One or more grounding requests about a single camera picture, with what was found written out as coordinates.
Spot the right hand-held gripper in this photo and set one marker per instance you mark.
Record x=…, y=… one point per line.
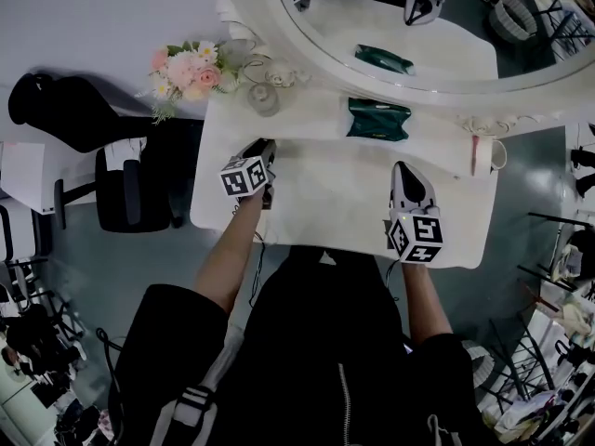
x=416, y=240

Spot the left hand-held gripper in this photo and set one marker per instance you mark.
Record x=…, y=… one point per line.
x=244, y=179

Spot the white dressing table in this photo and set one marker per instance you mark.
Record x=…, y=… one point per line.
x=334, y=193

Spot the person's left forearm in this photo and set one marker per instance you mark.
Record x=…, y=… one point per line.
x=228, y=258

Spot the person's right forearm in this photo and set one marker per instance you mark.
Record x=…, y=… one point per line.
x=425, y=305

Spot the clear glass jar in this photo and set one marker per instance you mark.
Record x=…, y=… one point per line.
x=263, y=100

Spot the pink comb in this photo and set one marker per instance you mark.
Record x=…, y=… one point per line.
x=475, y=153

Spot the green packet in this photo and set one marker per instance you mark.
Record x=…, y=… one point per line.
x=376, y=119

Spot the white mug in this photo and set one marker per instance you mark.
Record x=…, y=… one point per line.
x=497, y=153

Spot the pink flower bouquet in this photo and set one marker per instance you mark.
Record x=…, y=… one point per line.
x=190, y=74

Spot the black office chair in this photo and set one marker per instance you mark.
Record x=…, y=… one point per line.
x=135, y=188

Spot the white paper sheet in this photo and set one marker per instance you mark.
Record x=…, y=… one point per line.
x=123, y=151

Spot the oval white-framed mirror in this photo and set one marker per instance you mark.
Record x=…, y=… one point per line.
x=418, y=30

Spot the white pleated basket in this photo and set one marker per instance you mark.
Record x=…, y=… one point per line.
x=479, y=365

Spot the person's black clothing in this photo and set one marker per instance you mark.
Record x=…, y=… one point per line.
x=325, y=365

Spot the black metal rack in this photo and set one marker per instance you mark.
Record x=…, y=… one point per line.
x=553, y=342

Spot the white cabinet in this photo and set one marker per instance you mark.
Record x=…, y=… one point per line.
x=37, y=174

